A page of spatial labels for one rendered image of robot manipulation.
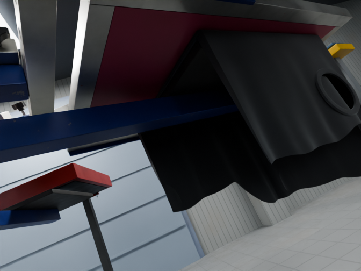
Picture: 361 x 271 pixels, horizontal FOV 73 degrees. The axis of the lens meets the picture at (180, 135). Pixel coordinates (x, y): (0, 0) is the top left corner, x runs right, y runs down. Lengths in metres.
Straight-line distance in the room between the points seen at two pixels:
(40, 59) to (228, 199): 3.27
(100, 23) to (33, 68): 0.18
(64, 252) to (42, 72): 3.07
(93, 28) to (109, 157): 3.12
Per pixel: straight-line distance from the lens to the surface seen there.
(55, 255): 3.53
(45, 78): 0.57
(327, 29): 0.92
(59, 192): 1.25
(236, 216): 3.60
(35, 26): 0.47
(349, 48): 1.17
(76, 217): 3.46
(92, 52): 0.47
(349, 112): 0.73
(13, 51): 0.59
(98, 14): 0.42
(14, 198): 1.57
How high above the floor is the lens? 0.65
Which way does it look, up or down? 15 degrees up
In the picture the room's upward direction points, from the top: 25 degrees counter-clockwise
